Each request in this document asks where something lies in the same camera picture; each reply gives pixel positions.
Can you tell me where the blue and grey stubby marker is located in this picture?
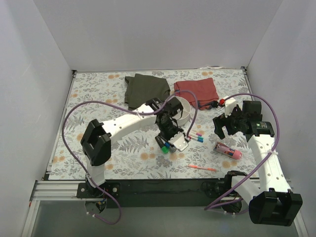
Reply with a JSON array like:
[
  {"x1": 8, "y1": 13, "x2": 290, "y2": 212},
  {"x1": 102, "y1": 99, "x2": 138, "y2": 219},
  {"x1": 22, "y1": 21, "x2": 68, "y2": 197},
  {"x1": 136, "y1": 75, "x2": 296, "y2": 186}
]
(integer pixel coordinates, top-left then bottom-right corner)
[{"x1": 165, "y1": 142, "x2": 177, "y2": 153}]

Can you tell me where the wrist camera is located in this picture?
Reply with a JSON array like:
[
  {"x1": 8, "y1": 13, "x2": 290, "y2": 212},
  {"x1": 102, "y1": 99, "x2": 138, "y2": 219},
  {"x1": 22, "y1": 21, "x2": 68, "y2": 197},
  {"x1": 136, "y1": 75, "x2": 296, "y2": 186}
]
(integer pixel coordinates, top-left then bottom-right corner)
[
  {"x1": 224, "y1": 96, "x2": 237, "y2": 117},
  {"x1": 168, "y1": 132, "x2": 189, "y2": 152}
]

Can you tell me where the pink pencil case tube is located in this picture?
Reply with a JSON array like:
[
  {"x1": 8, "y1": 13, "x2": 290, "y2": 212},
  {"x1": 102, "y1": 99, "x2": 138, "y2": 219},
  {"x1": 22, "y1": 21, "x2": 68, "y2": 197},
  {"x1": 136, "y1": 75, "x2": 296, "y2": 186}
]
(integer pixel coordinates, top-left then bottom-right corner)
[{"x1": 214, "y1": 142, "x2": 242, "y2": 160}]

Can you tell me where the floral table mat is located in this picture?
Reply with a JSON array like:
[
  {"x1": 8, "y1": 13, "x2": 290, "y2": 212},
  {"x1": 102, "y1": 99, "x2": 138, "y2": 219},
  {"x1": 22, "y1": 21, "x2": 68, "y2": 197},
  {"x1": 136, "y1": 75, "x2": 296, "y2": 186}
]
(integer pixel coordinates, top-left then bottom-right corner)
[{"x1": 48, "y1": 69, "x2": 255, "y2": 180}]

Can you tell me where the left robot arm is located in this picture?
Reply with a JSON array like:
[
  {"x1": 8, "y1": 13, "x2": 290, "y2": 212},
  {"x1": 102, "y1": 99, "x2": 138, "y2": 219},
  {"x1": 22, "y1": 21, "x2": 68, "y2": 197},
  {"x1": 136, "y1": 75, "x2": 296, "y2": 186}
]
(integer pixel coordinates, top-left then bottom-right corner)
[{"x1": 80, "y1": 97, "x2": 188, "y2": 198}]

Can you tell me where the green cap black highlighter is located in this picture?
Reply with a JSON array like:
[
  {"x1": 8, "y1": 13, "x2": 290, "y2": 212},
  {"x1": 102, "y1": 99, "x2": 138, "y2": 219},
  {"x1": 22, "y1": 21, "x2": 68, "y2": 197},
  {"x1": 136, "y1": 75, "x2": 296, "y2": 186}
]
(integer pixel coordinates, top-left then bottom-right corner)
[{"x1": 155, "y1": 136, "x2": 169, "y2": 154}]

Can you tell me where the teal cap white marker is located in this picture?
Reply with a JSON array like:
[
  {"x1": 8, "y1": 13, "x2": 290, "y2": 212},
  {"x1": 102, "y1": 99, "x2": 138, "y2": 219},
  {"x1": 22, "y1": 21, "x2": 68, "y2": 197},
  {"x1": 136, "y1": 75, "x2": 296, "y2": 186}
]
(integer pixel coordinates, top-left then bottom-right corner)
[{"x1": 190, "y1": 134, "x2": 203, "y2": 141}]

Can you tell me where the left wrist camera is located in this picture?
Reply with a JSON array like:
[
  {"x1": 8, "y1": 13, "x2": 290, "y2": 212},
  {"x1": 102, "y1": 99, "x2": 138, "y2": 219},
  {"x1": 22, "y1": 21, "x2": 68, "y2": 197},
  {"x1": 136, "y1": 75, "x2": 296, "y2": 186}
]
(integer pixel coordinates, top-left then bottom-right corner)
[{"x1": 168, "y1": 132, "x2": 189, "y2": 152}]

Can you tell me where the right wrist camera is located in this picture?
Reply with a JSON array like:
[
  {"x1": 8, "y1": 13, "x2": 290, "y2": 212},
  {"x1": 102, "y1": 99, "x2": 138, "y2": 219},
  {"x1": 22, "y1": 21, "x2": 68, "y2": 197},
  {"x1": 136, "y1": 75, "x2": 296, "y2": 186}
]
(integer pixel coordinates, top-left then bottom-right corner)
[{"x1": 224, "y1": 96, "x2": 237, "y2": 117}]

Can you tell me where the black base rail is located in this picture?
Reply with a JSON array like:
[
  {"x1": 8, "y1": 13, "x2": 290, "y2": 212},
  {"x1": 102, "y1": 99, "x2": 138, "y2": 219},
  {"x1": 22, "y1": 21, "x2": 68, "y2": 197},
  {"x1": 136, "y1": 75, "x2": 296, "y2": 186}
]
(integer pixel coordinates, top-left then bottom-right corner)
[{"x1": 77, "y1": 177, "x2": 245, "y2": 209}]

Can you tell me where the white round divided organizer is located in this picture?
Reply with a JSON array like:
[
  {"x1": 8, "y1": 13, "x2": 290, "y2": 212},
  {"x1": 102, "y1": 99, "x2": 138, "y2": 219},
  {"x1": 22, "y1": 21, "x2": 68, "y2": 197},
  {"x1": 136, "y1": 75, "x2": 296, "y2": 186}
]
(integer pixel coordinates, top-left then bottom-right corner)
[{"x1": 173, "y1": 96, "x2": 191, "y2": 126}]

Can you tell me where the red folded cloth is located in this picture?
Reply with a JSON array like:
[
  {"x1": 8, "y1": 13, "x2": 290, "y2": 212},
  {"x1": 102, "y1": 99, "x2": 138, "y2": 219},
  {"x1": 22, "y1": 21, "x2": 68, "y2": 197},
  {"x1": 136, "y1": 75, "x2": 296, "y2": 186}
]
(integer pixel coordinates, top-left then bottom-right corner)
[{"x1": 174, "y1": 78, "x2": 219, "y2": 110}]

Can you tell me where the olive green folded cloth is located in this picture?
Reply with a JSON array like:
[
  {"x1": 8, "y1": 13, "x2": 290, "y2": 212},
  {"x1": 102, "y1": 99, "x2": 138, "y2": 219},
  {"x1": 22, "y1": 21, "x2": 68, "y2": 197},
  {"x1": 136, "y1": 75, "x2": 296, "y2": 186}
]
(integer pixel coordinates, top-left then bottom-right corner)
[{"x1": 124, "y1": 74, "x2": 170, "y2": 111}]

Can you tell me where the pink cap white marker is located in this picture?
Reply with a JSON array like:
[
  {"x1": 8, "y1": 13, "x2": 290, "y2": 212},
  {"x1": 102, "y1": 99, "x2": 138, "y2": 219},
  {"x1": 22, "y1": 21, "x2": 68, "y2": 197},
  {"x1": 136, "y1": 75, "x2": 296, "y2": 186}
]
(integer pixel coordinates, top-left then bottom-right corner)
[{"x1": 191, "y1": 132, "x2": 202, "y2": 137}]

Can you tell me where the orange pink pen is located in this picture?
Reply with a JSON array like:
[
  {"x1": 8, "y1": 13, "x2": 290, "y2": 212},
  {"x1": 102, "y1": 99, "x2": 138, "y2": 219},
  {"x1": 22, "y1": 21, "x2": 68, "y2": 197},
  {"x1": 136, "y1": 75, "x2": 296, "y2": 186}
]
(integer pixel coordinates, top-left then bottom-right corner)
[{"x1": 188, "y1": 164, "x2": 217, "y2": 172}]

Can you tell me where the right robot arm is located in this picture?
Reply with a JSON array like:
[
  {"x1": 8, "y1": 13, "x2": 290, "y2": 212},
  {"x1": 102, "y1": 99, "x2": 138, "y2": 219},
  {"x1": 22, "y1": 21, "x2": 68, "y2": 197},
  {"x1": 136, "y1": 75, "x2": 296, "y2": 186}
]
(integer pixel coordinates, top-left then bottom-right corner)
[{"x1": 213, "y1": 98, "x2": 303, "y2": 226}]

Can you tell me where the blue cap white marker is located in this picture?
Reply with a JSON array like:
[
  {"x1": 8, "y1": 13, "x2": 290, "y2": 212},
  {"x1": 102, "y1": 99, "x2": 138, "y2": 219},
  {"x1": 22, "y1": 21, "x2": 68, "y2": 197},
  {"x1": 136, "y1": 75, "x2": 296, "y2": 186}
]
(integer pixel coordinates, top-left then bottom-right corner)
[{"x1": 191, "y1": 137, "x2": 203, "y2": 143}]

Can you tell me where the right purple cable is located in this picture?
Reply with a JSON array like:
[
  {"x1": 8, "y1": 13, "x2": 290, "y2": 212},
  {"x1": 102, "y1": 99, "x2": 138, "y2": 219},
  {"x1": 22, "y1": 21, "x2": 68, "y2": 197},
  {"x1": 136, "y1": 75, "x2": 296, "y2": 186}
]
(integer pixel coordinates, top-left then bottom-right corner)
[{"x1": 203, "y1": 93, "x2": 282, "y2": 211}]

